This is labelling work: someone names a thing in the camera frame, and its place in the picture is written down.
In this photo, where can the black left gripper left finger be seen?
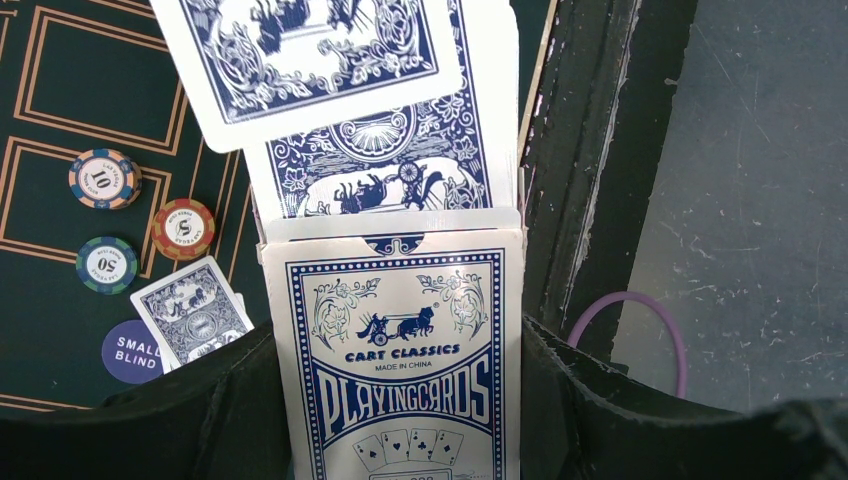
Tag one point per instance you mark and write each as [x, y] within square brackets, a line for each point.
[219, 417]

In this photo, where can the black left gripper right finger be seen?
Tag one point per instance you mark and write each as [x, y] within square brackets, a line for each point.
[580, 419]

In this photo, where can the green chips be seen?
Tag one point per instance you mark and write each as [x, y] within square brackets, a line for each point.
[107, 265]

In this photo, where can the red chips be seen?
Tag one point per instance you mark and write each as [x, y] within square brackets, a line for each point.
[183, 229]

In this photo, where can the blue playing card deck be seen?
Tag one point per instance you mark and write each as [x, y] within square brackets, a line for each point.
[399, 344]

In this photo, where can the stack of playing cards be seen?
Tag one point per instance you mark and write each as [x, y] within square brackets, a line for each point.
[454, 152]

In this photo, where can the blue backed card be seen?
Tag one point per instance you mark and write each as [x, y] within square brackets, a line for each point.
[256, 71]

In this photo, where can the blue round blind button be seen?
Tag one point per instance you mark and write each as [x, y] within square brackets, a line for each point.
[130, 353]

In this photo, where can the dark green poker mat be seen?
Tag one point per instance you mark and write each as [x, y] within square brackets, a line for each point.
[77, 75]

